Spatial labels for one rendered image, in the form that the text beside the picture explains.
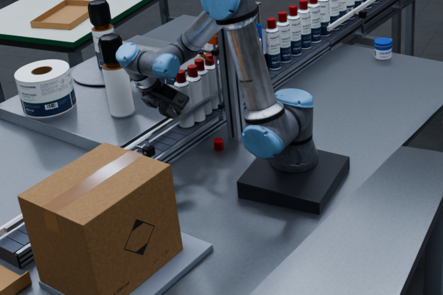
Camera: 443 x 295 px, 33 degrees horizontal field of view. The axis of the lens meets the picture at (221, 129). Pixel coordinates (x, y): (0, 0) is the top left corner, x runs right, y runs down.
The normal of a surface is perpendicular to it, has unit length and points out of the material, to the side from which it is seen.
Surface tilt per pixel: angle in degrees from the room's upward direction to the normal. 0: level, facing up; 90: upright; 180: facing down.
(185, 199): 0
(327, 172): 4
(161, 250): 90
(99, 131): 0
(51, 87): 90
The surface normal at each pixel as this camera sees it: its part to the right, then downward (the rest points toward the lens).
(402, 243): -0.10, -0.87
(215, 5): -0.58, 0.33
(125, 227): 0.78, 0.23
